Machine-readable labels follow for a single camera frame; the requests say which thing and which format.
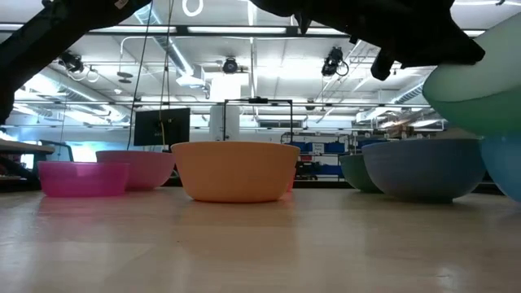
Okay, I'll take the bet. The black rectangular frame stand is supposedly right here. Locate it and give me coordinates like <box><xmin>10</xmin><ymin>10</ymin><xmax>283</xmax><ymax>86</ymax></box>
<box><xmin>222</xmin><ymin>97</ymin><xmax>295</xmax><ymax>144</ymax></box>

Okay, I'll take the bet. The black computer monitor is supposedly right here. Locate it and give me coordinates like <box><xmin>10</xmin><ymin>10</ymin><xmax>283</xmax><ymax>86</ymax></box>
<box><xmin>134</xmin><ymin>107</ymin><xmax>191</xmax><ymax>147</ymax></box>

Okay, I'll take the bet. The white pillar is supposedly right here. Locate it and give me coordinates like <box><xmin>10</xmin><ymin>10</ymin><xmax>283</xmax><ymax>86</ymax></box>
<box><xmin>208</xmin><ymin>73</ymin><xmax>242</xmax><ymax>142</ymax></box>

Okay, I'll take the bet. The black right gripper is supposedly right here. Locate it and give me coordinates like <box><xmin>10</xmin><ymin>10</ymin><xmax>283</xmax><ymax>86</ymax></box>
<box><xmin>349</xmin><ymin>0</ymin><xmax>486</xmax><ymax>81</ymax></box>

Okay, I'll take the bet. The hanging black cable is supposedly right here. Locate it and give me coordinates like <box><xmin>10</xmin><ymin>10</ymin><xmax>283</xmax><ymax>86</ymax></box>
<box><xmin>157</xmin><ymin>0</ymin><xmax>175</xmax><ymax>152</ymax></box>
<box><xmin>126</xmin><ymin>0</ymin><xmax>155</xmax><ymax>151</ymax></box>

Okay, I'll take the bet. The black ceiling camera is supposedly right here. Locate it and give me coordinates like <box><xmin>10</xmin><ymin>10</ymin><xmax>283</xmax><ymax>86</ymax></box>
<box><xmin>221</xmin><ymin>57</ymin><xmax>239</xmax><ymax>75</ymax></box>
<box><xmin>320</xmin><ymin>46</ymin><xmax>350</xmax><ymax>78</ymax></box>
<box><xmin>59</xmin><ymin>50</ymin><xmax>85</xmax><ymax>74</ymax></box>

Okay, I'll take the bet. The light green bowl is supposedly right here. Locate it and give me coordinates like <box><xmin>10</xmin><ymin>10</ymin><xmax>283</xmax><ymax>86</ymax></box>
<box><xmin>422</xmin><ymin>11</ymin><xmax>521</xmax><ymax>138</ymax></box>

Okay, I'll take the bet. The small bright orange bowl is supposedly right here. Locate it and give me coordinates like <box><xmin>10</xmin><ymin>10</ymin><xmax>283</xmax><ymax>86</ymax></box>
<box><xmin>286</xmin><ymin>166</ymin><xmax>298</xmax><ymax>194</ymax></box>

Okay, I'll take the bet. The bright blue bowl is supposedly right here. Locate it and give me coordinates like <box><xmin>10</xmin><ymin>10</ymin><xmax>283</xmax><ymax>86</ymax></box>
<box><xmin>479</xmin><ymin>133</ymin><xmax>521</xmax><ymax>203</ymax></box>

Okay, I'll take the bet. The peach orange bowl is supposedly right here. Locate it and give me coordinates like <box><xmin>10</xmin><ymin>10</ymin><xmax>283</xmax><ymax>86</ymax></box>
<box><xmin>170</xmin><ymin>141</ymin><xmax>301</xmax><ymax>203</ymax></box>

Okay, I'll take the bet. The wooden side table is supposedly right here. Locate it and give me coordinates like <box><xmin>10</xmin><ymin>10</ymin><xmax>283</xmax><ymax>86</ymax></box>
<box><xmin>0</xmin><ymin>138</ymin><xmax>56</xmax><ymax>155</ymax></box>

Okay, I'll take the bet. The opaque pink bowl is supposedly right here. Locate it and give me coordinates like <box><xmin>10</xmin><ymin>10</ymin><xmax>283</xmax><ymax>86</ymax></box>
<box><xmin>95</xmin><ymin>150</ymin><xmax>177</xmax><ymax>191</ymax></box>

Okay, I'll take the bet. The blue storage bins shelf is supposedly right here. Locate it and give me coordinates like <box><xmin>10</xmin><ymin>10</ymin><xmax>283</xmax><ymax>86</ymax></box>
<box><xmin>281</xmin><ymin>133</ymin><xmax>359</xmax><ymax>180</ymax></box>

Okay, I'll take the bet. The translucent pink bowl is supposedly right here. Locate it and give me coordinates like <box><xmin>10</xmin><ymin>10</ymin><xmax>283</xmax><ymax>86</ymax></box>
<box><xmin>37</xmin><ymin>160</ymin><xmax>130</xmax><ymax>199</ymax></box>

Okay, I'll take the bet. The grey-blue bowl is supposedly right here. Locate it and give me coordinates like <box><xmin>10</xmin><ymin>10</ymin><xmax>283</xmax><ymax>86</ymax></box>
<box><xmin>361</xmin><ymin>138</ymin><xmax>488</xmax><ymax>203</ymax></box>

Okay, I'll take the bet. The dark green bowl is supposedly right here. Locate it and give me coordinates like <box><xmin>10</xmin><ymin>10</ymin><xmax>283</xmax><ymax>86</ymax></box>
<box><xmin>339</xmin><ymin>153</ymin><xmax>383</xmax><ymax>194</ymax></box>

